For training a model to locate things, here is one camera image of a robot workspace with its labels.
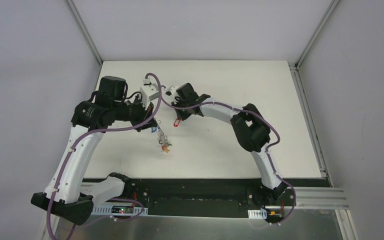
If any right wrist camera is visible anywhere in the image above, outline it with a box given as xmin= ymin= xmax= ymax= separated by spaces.
xmin=164 ymin=85 xmax=179 ymax=98

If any right white cable duct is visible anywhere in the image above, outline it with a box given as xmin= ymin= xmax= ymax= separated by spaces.
xmin=247 ymin=208 xmax=268 ymax=220

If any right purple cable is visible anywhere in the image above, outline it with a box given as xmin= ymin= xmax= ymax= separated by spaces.
xmin=160 ymin=92 xmax=297 ymax=227

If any silver key with red tag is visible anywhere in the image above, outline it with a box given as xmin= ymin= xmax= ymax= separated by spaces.
xmin=173 ymin=118 xmax=182 ymax=128

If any left white cable duct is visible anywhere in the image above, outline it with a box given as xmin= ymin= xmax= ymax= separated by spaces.
xmin=91 ymin=204 xmax=148 ymax=217

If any white cable duct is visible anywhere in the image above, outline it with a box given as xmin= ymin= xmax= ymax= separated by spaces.
xmin=247 ymin=208 xmax=268 ymax=220
xmin=91 ymin=204 xmax=148 ymax=217

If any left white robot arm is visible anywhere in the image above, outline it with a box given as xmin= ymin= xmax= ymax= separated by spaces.
xmin=30 ymin=74 xmax=162 ymax=226

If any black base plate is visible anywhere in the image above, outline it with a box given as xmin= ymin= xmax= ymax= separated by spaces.
xmin=100 ymin=178 xmax=297 ymax=219

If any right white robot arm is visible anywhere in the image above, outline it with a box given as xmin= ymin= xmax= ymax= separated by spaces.
xmin=165 ymin=83 xmax=288 ymax=205

